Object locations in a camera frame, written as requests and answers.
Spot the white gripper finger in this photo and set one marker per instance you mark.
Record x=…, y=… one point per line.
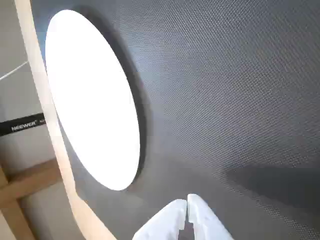
x=162, y=220
x=207, y=222

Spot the dark grey mat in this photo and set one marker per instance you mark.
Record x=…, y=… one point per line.
x=225, y=100

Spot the white round dish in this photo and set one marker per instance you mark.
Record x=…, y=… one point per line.
x=92, y=100

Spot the black Neewer stand bar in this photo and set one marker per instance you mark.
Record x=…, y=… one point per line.
x=22, y=125

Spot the wooden furniture frame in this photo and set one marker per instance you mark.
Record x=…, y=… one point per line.
x=22, y=185

